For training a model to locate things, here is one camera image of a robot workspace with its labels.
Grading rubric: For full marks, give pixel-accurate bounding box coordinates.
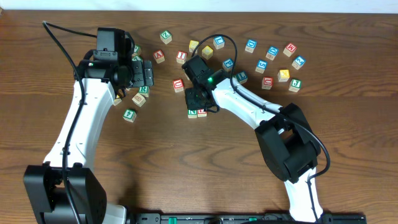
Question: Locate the green letter R block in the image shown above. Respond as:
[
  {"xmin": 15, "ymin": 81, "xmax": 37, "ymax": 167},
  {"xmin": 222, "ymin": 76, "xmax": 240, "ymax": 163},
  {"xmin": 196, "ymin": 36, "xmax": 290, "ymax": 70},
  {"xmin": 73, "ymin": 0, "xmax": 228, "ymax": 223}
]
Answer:
[{"xmin": 138, "ymin": 86, "xmax": 150, "ymax": 98}]

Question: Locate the red letter E block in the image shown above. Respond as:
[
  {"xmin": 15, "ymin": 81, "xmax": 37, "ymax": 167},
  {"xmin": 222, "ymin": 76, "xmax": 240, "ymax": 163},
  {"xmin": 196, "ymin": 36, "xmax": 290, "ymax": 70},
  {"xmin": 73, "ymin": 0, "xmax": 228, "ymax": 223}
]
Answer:
[{"xmin": 197, "ymin": 109, "xmax": 208, "ymax": 117}]

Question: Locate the green letter N block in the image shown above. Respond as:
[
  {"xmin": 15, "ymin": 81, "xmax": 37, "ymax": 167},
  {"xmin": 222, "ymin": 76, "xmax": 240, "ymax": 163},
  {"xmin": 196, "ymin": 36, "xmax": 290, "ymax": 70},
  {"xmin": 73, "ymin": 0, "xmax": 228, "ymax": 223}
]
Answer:
[{"xmin": 187, "ymin": 110, "xmax": 198, "ymax": 118}]

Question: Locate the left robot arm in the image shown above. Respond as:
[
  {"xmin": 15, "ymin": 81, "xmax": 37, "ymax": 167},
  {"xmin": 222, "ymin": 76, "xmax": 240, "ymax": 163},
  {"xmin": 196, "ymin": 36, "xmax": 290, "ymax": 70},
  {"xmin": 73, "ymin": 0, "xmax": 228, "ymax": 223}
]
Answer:
[{"xmin": 23, "ymin": 27, "xmax": 154, "ymax": 223}]

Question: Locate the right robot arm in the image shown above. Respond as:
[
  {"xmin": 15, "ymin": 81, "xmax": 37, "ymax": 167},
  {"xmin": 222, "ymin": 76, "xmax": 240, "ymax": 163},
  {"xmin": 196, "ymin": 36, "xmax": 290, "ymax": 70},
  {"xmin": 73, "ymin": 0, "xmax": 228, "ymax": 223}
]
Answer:
[{"xmin": 182, "ymin": 55, "xmax": 325, "ymax": 223}]

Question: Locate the pineapple B wooden block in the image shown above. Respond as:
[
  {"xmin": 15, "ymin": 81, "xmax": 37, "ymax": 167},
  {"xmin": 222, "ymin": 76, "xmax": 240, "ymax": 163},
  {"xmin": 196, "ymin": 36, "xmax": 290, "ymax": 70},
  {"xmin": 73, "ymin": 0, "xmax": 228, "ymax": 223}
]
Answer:
[{"xmin": 132, "ymin": 93, "xmax": 146, "ymax": 107}]

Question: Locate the red letter A block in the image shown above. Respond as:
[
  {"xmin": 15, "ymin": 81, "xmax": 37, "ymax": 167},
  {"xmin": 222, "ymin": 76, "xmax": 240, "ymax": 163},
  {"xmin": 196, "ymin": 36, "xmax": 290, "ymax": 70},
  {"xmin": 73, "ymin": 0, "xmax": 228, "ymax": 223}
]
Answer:
[{"xmin": 153, "ymin": 50, "xmax": 165, "ymax": 63}]

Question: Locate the red letter U block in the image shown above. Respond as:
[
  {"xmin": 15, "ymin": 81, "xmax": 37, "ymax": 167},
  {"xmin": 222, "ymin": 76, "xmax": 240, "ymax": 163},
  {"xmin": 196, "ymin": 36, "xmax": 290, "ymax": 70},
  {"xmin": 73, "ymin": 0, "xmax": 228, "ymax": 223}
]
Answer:
[{"xmin": 172, "ymin": 79, "xmax": 184, "ymax": 93}]

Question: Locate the yellow letter G block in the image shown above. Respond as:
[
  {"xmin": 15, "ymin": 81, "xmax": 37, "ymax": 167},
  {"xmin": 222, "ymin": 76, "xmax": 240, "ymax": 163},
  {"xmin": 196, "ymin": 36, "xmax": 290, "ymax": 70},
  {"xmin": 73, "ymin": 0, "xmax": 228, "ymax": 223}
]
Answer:
[{"xmin": 113, "ymin": 95, "xmax": 122, "ymax": 106}]

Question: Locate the blue letter P block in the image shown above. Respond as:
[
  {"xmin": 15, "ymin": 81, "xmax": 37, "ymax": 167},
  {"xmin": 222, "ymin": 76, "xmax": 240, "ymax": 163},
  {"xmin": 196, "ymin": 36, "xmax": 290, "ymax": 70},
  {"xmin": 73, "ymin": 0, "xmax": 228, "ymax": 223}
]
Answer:
[{"xmin": 222, "ymin": 58, "xmax": 234, "ymax": 72}]

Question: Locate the red letter I block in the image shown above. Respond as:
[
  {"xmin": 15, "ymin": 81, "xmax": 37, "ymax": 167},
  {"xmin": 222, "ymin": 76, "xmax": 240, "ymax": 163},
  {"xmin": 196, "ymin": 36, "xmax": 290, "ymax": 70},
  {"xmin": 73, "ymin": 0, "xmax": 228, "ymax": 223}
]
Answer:
[{"xmin": 176, "ymin": 51, "xmax": 187, "ymax": 64}]

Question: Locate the yellow block with animal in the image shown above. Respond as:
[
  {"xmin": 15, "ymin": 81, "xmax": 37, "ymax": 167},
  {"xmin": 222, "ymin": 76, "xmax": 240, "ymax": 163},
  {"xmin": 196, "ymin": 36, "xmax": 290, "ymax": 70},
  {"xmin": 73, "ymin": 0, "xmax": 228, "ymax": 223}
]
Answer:
[{"xmin": 201, "ymin": 45, "xmax": 214, "ymax": 60}]

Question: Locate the green letter Z block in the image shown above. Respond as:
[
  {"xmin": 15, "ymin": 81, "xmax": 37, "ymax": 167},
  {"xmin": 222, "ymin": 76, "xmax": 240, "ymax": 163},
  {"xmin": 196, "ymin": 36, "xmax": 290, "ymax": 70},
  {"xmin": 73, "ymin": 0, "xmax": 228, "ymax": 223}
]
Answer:
[{"xmin": 160, "ymin": 30, "xmax": 172, "ymax": 45}]

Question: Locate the yellow block back row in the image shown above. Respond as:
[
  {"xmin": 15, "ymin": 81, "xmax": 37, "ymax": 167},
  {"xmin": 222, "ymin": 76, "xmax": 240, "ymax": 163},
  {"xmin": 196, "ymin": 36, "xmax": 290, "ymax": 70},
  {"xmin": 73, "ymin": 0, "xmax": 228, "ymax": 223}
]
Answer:
[{"xmin": 188, "ymin": 40, "xmax": 199, "ymax": 53}]

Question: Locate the blue number 5 block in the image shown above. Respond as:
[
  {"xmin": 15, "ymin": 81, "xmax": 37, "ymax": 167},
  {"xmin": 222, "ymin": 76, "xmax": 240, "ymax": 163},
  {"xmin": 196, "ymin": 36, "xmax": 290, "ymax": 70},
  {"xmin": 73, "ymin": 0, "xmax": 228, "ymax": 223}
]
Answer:
[{"xmin": 255, "ymin": 60, "xmax": 268, "ymax": 73}]

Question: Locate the blue letter D block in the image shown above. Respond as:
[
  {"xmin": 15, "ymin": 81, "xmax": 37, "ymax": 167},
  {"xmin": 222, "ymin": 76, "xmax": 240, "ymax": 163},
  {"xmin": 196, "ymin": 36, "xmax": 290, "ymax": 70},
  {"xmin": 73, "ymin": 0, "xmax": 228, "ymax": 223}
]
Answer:
[{"xmin": 245, "ymin": 39, "xmax": 257, "ymax": 53}]

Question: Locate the green letter J block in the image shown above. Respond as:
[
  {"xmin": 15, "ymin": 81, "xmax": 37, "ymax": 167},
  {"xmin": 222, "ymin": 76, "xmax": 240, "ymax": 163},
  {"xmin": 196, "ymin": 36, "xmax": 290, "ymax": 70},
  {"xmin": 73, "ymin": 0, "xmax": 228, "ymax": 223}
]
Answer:
[{"xmin": 289, "ymin": 78, "xmax": 302, "ymax": 92}]

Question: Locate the red letter M block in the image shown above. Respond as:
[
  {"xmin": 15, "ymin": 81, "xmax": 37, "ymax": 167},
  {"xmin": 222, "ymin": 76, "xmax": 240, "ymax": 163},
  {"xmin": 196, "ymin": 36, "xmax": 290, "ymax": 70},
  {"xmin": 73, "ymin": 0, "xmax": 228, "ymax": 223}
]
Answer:
[{"xmin": 283, "ymin": 43, "xmax": 297, "ymax": 57}]

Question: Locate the blue number 2 block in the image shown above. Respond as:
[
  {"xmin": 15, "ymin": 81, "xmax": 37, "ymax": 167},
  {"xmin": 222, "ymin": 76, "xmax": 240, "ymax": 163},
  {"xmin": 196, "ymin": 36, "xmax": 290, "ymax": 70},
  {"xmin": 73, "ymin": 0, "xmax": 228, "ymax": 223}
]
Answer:
[{"xmin": 292, "ymin": 55, "xmax": 306, "ymax": 70}]

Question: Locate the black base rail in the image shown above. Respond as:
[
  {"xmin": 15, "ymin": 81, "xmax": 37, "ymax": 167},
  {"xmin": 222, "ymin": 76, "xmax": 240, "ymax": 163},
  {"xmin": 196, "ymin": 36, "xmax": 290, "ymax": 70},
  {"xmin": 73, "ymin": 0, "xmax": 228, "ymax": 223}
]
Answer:
[{"xmin": 134, "ymin": 213, "xmax": 368, "ymax": 224}]

